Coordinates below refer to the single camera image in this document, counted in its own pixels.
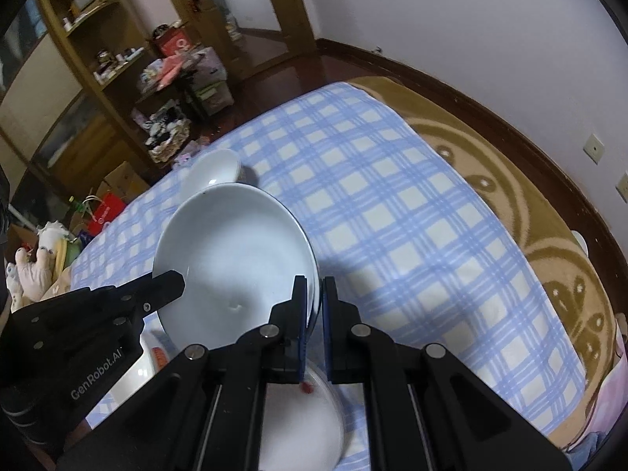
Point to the blue fleece clothing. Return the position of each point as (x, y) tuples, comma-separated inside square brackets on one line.
[(588, 441)]

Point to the pink cloth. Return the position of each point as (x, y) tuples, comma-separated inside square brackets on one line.
[(608, 402)]

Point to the blue checked cloth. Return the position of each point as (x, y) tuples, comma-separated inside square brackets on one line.
[(392, 230)]

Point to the wooden shelf cabinet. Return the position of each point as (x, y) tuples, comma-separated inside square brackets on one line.
[(54, 49)]

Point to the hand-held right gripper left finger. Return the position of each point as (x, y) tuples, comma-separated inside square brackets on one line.
[(302, 333)]

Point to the white cardboard box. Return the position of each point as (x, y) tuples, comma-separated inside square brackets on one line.
[(216, 98)]

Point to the brown flower print blanket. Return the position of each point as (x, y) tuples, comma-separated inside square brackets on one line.
[(554, 216)]

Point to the cream plush toy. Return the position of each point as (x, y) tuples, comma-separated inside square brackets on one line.
[(29, 274)]

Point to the red box with white logo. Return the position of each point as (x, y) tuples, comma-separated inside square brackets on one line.
[(174, 44)]

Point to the red paper bag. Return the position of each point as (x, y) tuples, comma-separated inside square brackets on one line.
[(105, 216)]

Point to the white cherry print plate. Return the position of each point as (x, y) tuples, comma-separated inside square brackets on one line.
[(299, 422), (230, 255)]

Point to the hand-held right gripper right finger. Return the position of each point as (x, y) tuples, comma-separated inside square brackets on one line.
[(328, 333)]

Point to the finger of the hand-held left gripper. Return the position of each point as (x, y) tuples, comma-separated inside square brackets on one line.
[(162, 287)]

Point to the white fluffy plush toy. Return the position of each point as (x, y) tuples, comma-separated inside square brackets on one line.
[(51, 238)]

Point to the wicker basket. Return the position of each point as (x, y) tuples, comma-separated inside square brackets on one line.
[(169, 149)]

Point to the large white bowl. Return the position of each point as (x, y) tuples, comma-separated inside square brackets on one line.
[(211, 169)]

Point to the pink paper bag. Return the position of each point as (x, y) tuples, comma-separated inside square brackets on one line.
[(171, 71)]

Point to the green bottle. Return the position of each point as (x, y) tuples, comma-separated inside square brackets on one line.
[(73, 203)]

